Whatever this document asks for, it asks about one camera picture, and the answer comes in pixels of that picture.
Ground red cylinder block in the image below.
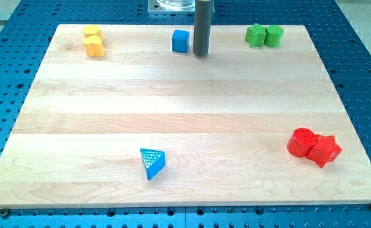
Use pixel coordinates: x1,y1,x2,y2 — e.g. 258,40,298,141
287,128,317,158

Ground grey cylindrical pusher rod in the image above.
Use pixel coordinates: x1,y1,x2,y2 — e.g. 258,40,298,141
193,0,213,57

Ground yellow pentagon block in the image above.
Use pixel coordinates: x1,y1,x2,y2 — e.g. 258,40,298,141
82,24,103,40

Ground green cylinder block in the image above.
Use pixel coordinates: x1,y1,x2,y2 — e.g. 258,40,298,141
264,25,283,48

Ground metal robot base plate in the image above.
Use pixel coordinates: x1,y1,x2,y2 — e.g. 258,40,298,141
146,0,196,15

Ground red star block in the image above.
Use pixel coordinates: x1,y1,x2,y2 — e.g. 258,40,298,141
306,134,342,168

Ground light wooden board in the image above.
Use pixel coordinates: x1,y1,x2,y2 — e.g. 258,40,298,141
0,25,371,208

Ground blue cube block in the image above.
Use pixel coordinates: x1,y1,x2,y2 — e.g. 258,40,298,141
171,30,190,53

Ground yellow heart block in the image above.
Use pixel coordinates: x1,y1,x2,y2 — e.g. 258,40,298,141
83,35,105,57

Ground blue triangle block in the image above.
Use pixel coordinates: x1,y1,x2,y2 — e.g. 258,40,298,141
140,148,166,180

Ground green star block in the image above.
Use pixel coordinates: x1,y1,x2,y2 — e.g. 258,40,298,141
245,23,266,47

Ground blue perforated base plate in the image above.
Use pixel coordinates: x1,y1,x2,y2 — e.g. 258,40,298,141
0,0,371,227

